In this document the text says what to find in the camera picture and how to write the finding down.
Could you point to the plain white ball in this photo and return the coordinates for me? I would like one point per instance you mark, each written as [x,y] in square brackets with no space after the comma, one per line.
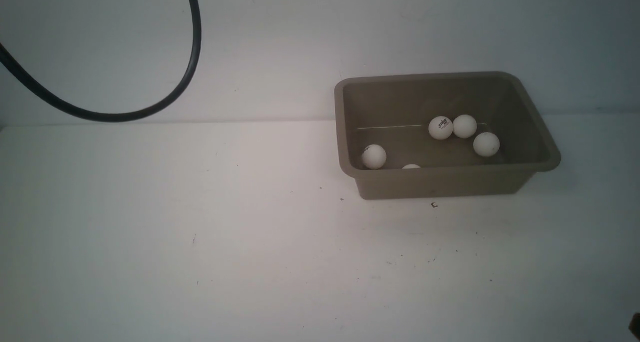
[441,128]
[465,126]

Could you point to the tan plastic rectangular bin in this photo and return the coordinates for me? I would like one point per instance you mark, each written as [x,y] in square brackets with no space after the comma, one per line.
[395,111]

